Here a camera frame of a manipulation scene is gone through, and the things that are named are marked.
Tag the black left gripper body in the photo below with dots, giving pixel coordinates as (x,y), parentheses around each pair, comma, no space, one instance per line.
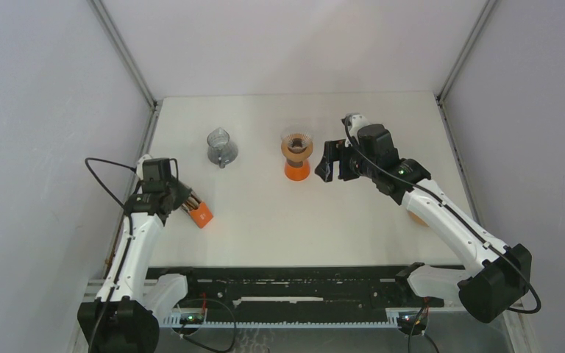
(171,191)

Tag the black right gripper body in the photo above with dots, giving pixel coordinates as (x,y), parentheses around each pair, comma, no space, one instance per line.
(356,165)

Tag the orange glass carafe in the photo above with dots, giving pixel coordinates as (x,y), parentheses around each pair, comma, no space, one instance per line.
(297,171)

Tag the clear ribbed glass dripper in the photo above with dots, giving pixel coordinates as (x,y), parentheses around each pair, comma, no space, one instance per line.
(296,138)

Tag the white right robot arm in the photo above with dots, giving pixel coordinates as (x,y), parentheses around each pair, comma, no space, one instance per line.
(495,277)

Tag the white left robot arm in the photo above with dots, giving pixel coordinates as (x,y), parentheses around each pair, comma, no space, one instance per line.
(122,317)

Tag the orange coffee filter box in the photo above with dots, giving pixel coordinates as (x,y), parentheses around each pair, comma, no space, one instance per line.
(201,217)

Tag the brown paper filters stack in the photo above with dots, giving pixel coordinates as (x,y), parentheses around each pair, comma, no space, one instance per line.
(191,203)

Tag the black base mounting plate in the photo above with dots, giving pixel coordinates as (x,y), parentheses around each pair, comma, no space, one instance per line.
(299,296)

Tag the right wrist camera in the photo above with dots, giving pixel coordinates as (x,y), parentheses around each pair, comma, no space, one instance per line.
(372,140)

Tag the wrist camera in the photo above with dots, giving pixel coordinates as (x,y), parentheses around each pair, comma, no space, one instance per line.
(155,174)
(372,140)

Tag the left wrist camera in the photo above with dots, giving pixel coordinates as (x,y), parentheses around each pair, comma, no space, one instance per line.
(155,174)

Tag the aluminium frame rail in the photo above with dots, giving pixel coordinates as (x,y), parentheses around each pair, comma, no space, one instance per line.
(113,33)

